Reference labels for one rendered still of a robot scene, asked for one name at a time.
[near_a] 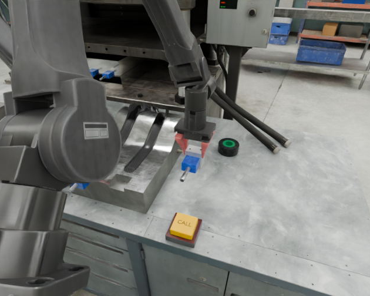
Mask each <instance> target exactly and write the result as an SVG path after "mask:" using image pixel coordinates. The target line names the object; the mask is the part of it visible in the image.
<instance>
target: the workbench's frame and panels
mask: <svg viewBox="0 0 370 296"><path fill-rule="evenodd" d="M60 228H64V229H66V230H69V235H68V240H67V243H66V248H65V253H64V257H63V260H64V262H65V263H68V264H77V265H85V266H89V267H91V269H90V275H89V281H88V286H87V287H85V288H84V289H83V290H85V291H88V292H91V293H92V294H95V295H98V296H331V295H328V294H324V293H321V292H318V291H314V290H311V289H308V288H305V287H301V286H299V285H295V284H292V283H289V282H286V281H282V280H279V279H276V278H273V277H269V276H266V275H263V274H259V273H256V272H253V271H250V270H246V269H244V268H240V267H237V266H234V265H231V264H227V263H224V262H221V261H217V260H214V259H212V258H208V257H205V256H202V255H198V254H195V253H191V252H189V251H186V250H182V249H179V248H176V247H172V246H170V245H166V244H163V243H159V242H157V241H153V240H149V239H147V238H144V237H140V236H137V235H134V234H130V233H127V232H124V231H121V230H117V229H115V228H111V227H108V226H104V225H102V224H98V223H95V222H92V221H89V220H85V219H82V218H79V217H75V216H72V215H70V214H66V213H63V216H62V221H61V224H60Z"/></svg>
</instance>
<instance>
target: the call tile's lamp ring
mask: <svg viewBox="0 0 370 296"><path fill-rule="evenodd" d="M176 215H177V213H175V215H174V217H173V219H172V222H171V224H170V226H169V229H168V231H167V233H166V236H169V237H173V238H176V239H179V240H183V241H186V242H189V243H193V244H194V242H195V240H196V237H197V233H198V231H199V228H200V224H201V222H202V219H199V218H198V221H199V223H198V226H197V228H196V232H195V234H194V237H193V240H188V239H185V238H182V237H178V236H174V235H172V234H169V232H170V228H171V226H172V224H173V221H174V219H175V217H176Z"/></svg>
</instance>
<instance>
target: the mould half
mask: <svg viewBox="0 0 370 296"><path fill-rule="evenodd" d="M128 112H129V107H128V106H125V107H123V108H121V109H120V110H119V111H118V112H117V114H116V116H115V119H116V121H117V123H118V126H119V129H120V131H121V129H122V127H123V124H124V122H125V120H126V117H127V113H128ZM156 115H157V114H156V113H155V112H141V113H140V114H139V115H138V117H137V119H136V121H135V123H134V125H133V127H132V130H131V132H130V134H129V137H128V138H127V140H126V142H125V143H124V145H123V146H122V151H121V155H120V159H119V162H118V164H117V166H116V168H115V170H114V171H113V173H112V174H111V175H110V176H109V177H107V178H106V179H104V180H102V181H98V182H92V183H90V184H89V185H88V186H87V187H86V188H85V189H84V190H83V189H79V188H76V189H75V190H74V191H73V192H72V193H73V194H77V195H79V196H83V197H87V198H90V199H94V200H97V201H101V202H104V203H108V204H112V205H114V206H118V207H122V208H126V209H129V210H133V211H136V212H140V213H143V214H146V213H147V212H148V210H149V208H150V206H151V205H152V203H153V201H154V200H155V198H156V196H157V194H158V192H159V191H160V189H161V187H162V185H163V184H164V182H165V180H166V179H167V176H168V175H169V173H170V172H171V170H172V168H173V166H174V165H175V163H176V161H177V159H178V158H179V156H180V154H181V153H177V149H180V150H182V149H181V147H180V146H179V144H178V143H177V142H176V140H175V138H174V137H175V135H176V133H177V132H174V127H175V125H176V124H177V122H178V121H179V120H180V119H181V118H182V117H183V118H184V115H178V114H174V113H169V114H168V115H167V117H166V119H165V121H164V123H163V125H162V128H161V131H160V133H159V136H158V138H157V141H156V143H155V145H154V148H153V149H152V151H151V152H150V153H149V154H148V156H147V157H146V158H145V159H144V160H143V162H142V163H141V164H140V166H139V167H138V168H137V169H136V170H135V171H133V172H131V173H127V172H125V171H124V167H125V165H127V164H128V162H130V161H131V159H132V158H133V157H134V156H135V155H136V153H137V152H138V151H139V150H140V149H141V148H142V146H143V145H144V143H145V141H146V138H147V135H148V134H149V131H150V128H151V126H152V124H153V122H154V119H155V117H156ZM116 174H121V175H124V176H128V177H132V179H131V180H130V181H129V183H128V184H127V186H126V187H124V191H120V190H116V189H111V188H110V187H109V182H110V181H111V179H112V178H113V177H114V176H115V175H116Z"/></svg>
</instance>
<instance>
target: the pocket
mask: <svg viewBox="0 0 370 296"><path fill-rule="evenodd" d="M131 179H132V177H128V176H124V175H121V174H116V175H115V176H114V177H113V178H112V179H111V181H110V182H109V187H110V188H111V189H116V190H120V191H124V187H126V186H127V184H128V183H129V181H130V180H131Z"/></svg>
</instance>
